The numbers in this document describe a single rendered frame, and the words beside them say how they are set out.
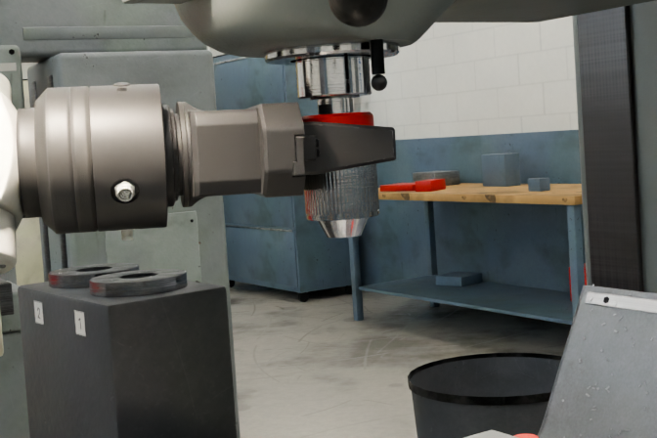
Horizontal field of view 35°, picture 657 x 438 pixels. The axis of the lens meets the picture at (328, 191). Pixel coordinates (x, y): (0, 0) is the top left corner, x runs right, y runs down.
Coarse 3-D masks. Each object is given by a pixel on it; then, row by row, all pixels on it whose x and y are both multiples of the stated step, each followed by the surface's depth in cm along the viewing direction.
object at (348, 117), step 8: (352, 112) 64; (360, 112) 64; (368, 112) 65; (304, 120) 65; (312, 120) 64; (320, 120) 64; (328, 120) 63; (336, 120) 63; (344, 120) 63; (352, 120) 64; (360, 120) 64; (368, 120) 64
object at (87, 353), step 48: (48, 288) 102; (96, 288) 94; (144, 288) 93; (192, 288) 95; (48, 336) 100; (96, 336) 91; (144, 336) 91; (192, 336) 94; (48, 384) 101; (96, 384) 92; (144, 384) 91; (192, 384) 94; (48, 432) 102; (96, 432) 93; (144, 432) 91; (192, 432) 94
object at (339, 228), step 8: (320, 224) 66; (328, 224) 65; (336, 224) 65; (344, 224) 65; (352, 224) 65; (360, 224) 65; (328, 232) 65; (336, 232) 65; (344, 232) 65; (352, 232) 65; (360, 232) 65
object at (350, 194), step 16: (320, 176) 64; (336, 176) 64; (352, 176) 64; (368, 176) 64; (304, 192) 66; (320, 192) 64; (336, 192) 64; (352, 192) 64; (368, 192) 64; (320, 208) 64; (336, 208) 64; (352, 208) 64; (368, 208) 64
